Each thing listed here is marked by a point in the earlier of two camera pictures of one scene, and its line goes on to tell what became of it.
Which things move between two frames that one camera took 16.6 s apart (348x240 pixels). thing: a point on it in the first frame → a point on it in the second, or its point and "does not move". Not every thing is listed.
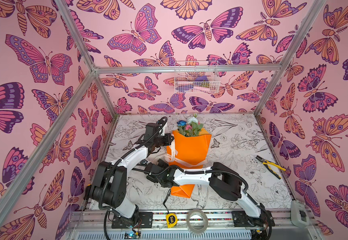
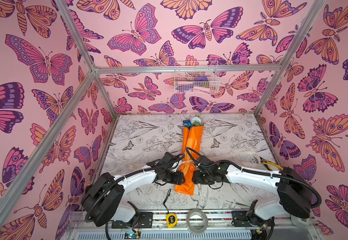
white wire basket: [196, 77] does not move
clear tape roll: [194, 231] does not move
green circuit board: [132, 235] does not move
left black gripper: [167, 142] → [178, 177]
